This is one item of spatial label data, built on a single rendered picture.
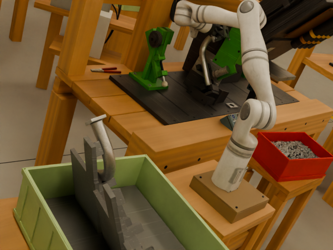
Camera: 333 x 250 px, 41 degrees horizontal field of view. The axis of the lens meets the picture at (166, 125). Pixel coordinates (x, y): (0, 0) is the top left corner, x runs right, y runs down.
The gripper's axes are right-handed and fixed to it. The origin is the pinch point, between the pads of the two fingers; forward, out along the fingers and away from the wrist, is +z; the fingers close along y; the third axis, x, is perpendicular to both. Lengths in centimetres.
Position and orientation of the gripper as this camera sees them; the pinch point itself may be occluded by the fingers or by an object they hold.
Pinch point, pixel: (221, 32)
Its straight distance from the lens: 217.2
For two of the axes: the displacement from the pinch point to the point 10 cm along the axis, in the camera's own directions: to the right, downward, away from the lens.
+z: 6.0, 0.9, 8.0
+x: -8.0, 1.8, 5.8
